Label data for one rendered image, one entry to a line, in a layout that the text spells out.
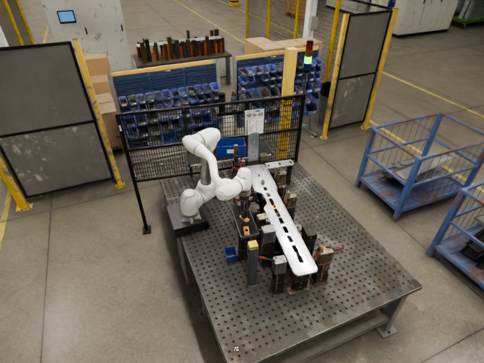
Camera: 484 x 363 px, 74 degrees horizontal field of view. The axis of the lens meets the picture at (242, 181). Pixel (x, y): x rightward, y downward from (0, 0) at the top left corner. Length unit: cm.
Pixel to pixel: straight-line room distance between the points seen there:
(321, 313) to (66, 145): 353
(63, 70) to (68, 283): 229
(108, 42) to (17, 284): 635
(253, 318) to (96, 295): 181
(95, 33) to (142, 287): 671
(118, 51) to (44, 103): 501
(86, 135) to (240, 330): 310
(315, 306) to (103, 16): 790
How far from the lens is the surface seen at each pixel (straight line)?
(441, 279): 410
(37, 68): 423
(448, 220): 391
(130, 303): 355
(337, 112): 587
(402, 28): 1342
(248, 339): 242
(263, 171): 322
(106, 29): 902
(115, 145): 561
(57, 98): 432
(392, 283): 290
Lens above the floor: 287
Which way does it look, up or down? 38 degrees down
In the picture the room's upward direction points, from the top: straight up
